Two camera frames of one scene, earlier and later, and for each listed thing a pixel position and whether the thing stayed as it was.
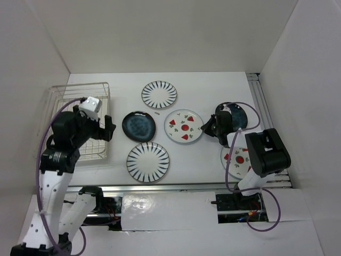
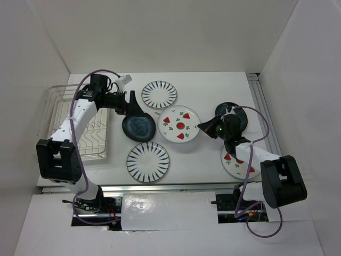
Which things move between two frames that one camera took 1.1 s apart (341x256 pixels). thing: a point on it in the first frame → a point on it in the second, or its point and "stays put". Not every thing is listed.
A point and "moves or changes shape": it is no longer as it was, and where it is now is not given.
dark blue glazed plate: [239, 118] stays put
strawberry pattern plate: [183, 126] moves or changes shape
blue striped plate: [147, 162] stays put
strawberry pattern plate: [239, 164] stays put
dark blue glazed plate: [139, 126] stays put
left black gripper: [81, 117] → [131, 108]
